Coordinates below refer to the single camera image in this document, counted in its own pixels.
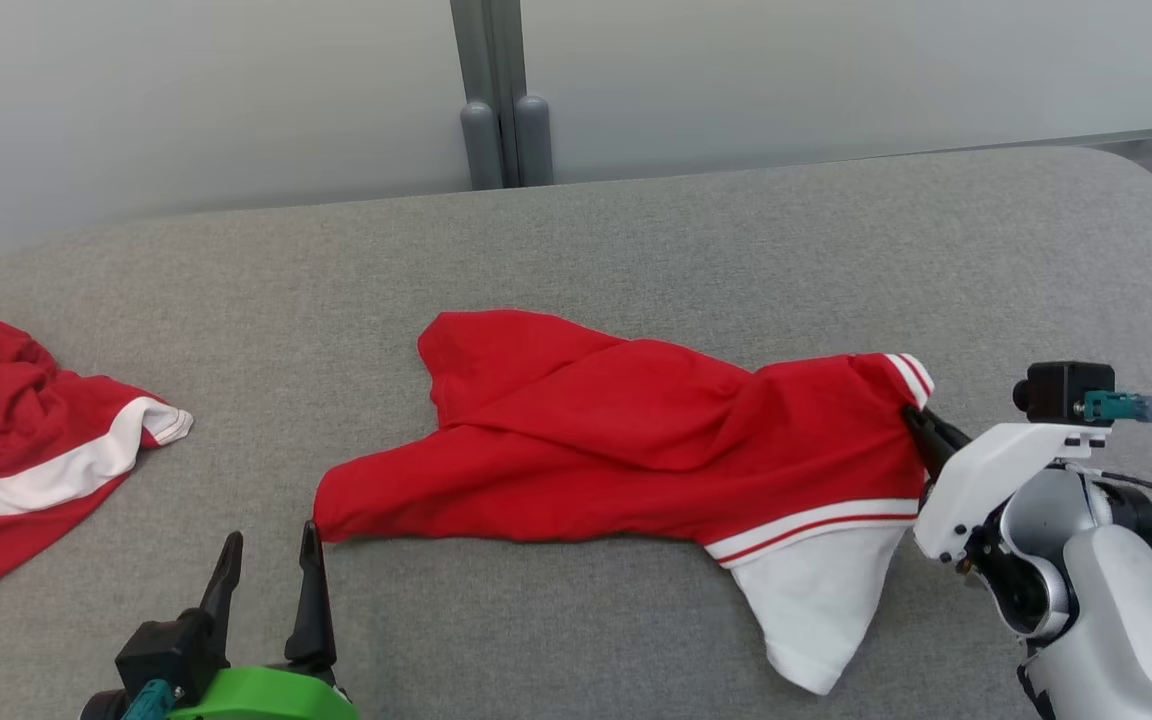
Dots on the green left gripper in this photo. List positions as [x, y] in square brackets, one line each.
[266, 695]

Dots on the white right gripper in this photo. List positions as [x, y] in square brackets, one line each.
[986, 470]

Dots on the grey partition post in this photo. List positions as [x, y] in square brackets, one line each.
[481, 60]

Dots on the red basketball jersey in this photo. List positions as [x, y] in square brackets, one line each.
[586, 440]

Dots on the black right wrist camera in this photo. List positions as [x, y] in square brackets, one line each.
[1061, 392]

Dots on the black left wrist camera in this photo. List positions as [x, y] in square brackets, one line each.
[161, 650]

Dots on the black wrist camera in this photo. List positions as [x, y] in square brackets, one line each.
[1061, 392]
[161, 650]

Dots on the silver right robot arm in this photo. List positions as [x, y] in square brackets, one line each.
[1126, 620]

